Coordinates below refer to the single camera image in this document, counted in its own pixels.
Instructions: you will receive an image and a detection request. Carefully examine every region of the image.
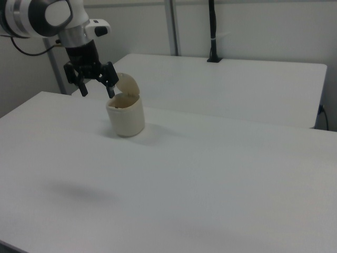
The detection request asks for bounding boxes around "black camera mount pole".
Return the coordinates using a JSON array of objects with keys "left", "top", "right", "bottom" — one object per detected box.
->
[{"left": 207, "top": 0, "right": 220, "bottom": 60}]

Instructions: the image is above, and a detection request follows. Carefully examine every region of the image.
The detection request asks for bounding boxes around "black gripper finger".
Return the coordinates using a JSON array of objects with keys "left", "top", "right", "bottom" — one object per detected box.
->
[
  {"left": 96, "top": 61, "right": 119, "bottom": 100},
  {"left": 64, "top": 64, "right": 88, "bottom": 98}
]

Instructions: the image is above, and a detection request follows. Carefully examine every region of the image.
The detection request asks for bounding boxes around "cream trash bin body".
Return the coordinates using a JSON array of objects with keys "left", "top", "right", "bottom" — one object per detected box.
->
[{"left": 105, "top": 92, "right": 146, "bottom": 138}]

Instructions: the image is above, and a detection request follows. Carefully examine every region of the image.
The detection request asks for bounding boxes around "black power cable with plug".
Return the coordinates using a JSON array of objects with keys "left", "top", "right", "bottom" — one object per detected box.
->
[{"left": 319, "top": 104, "right": 330, "bottom": 131}]

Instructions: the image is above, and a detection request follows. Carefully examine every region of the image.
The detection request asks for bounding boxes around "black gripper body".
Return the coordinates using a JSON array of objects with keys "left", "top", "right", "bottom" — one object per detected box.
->
[{"left": 64, "top": 38, "right": 111, "bottom": 80}]

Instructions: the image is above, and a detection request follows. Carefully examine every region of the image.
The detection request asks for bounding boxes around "cream trash bin lid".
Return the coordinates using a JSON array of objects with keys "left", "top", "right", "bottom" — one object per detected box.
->
[{"left": 114, "top": 72, "right": 141, "bottom": 100}]

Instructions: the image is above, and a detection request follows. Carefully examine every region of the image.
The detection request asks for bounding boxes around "thin grey frame post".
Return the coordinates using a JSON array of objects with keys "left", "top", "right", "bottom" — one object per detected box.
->
[{"left": 43, "top": 38, "right": 66, "bottom": 95}]

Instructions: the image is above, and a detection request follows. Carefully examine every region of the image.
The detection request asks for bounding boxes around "black robot cable with connector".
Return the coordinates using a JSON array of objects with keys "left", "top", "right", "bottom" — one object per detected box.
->
[{"left": 9, "top": 36, "right": 65, "bottom": 56}]

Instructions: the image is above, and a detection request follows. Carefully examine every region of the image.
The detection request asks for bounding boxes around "thick aluminium frame post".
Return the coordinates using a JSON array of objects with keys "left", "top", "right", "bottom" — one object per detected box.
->
[{"left": 164, "top": 0, "right": 182, "bottom": 56}]

